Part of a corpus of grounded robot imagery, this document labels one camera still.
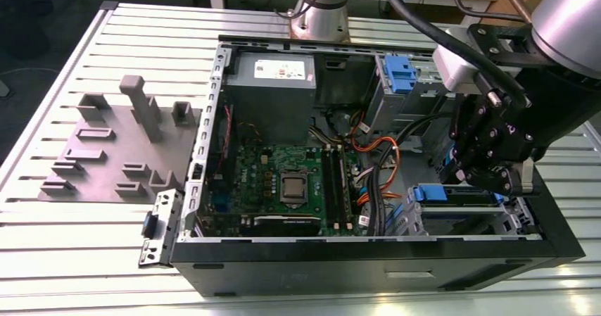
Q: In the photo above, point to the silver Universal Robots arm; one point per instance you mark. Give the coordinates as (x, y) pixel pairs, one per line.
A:
(323, 17)

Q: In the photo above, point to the metal drive cage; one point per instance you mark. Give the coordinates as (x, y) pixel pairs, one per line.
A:
(390, 113)

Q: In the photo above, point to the blue plastic drive latch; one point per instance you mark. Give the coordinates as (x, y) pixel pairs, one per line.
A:
(399, 76)

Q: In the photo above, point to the black RAM slot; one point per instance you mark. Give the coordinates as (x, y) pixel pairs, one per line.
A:
(332, 189)
(347, 196)

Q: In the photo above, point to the silver CPU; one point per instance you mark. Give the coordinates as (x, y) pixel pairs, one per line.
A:
(294, 189)

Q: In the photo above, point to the CPU socket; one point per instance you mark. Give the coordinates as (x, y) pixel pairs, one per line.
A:
(296, 206)

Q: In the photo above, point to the grey power supply unit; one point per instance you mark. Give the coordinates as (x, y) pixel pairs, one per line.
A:
(272, 112)

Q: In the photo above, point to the black PC case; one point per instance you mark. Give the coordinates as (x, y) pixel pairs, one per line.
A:
(328, 266)

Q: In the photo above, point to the black graphics card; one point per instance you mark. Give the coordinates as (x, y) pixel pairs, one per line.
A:
(282, 225)

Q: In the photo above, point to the green motherboard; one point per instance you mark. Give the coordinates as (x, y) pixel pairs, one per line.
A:
(254, 168)

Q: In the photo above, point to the grey parts rack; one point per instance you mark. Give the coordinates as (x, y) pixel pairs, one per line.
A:
(117, 161)

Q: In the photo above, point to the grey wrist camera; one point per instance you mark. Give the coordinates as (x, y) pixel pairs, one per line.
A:
(455, 69)

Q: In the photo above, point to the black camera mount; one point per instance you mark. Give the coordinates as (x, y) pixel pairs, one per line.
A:
(487, 38)

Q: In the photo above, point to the hinged metal slot bracket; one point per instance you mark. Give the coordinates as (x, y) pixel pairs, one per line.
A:
(164, 203)

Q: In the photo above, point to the blue bracket latch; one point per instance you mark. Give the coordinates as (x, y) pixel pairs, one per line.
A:
(149, 224)

